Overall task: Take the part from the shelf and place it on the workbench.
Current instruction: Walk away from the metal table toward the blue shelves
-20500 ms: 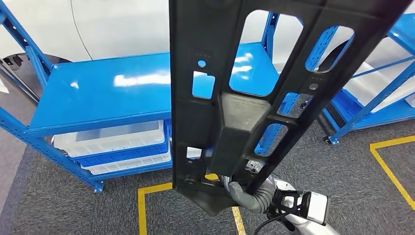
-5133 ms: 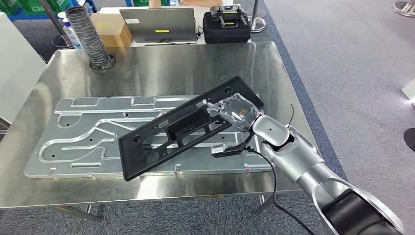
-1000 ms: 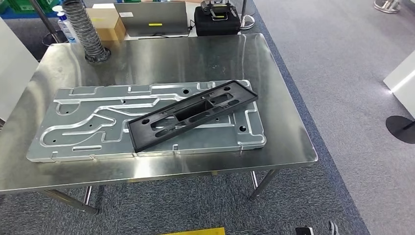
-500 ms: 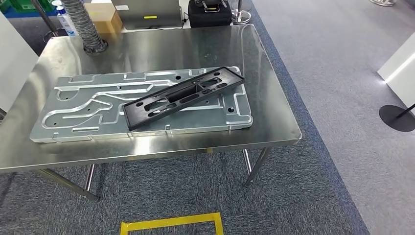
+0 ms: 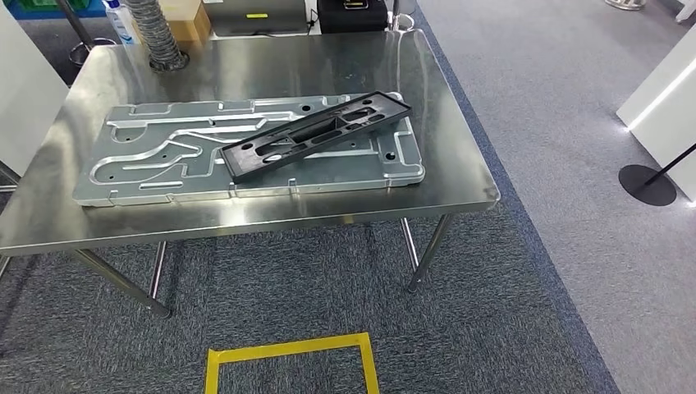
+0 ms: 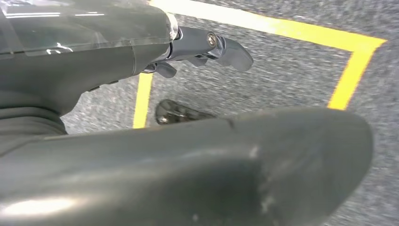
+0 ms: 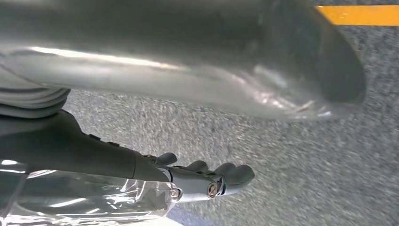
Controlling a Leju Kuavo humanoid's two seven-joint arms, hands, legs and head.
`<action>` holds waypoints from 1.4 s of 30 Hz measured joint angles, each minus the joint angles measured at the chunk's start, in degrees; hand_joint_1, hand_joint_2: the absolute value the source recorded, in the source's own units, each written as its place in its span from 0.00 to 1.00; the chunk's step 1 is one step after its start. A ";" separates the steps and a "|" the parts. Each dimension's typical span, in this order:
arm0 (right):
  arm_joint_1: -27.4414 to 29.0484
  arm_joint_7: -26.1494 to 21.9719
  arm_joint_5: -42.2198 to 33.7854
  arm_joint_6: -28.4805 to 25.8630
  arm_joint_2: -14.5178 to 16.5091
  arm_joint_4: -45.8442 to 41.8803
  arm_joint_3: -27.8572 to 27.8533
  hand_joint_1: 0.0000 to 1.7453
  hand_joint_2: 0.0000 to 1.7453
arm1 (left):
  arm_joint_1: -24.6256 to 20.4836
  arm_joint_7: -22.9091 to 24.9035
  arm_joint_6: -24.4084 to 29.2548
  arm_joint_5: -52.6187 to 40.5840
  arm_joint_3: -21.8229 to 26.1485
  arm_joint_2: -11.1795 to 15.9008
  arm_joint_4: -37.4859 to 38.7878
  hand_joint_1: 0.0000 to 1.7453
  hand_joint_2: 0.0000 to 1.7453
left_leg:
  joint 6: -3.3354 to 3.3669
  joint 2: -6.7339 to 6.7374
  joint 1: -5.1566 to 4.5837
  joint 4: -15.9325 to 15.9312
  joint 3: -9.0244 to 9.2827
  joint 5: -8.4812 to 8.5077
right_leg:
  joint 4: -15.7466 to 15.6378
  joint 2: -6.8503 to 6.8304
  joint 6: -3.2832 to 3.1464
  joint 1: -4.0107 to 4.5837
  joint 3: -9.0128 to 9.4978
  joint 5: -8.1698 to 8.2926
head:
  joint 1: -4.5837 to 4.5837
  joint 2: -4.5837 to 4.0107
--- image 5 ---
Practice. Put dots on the black plastic frame part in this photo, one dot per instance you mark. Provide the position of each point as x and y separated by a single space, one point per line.
235 163

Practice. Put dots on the stainless steel workbench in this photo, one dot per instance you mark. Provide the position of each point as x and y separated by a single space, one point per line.
272 65

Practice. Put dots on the grey stamped metal plate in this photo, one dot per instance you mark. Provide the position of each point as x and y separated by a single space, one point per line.
348 168

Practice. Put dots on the yellow floor tape square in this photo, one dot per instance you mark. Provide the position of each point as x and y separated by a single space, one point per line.
288 348

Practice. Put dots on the black carrying case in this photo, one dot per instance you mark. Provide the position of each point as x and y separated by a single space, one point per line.
353 19

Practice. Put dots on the white desk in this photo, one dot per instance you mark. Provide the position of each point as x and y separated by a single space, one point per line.
312 21

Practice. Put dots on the chrome stanchion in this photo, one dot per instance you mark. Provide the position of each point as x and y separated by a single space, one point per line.
625 4
402 23

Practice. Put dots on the grey remote controller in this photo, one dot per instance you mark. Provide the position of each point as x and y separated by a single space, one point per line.
353 4

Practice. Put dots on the grey laptop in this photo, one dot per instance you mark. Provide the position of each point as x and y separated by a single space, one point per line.
255 24

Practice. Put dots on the brown cardboard box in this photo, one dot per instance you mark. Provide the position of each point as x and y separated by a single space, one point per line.
190 24

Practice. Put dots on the clear plastic bottle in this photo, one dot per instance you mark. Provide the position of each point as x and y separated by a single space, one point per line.
120 27

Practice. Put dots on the black round-base stanchion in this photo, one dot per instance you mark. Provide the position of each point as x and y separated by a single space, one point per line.
647 187
92 51

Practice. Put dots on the blue storage rack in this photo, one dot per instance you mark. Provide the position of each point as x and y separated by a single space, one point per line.
95 8

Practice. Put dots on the white partition panel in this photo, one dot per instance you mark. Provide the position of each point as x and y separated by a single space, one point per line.
27 98
674 98

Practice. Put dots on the green plastic crate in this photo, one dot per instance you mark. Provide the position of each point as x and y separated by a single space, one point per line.
43 4

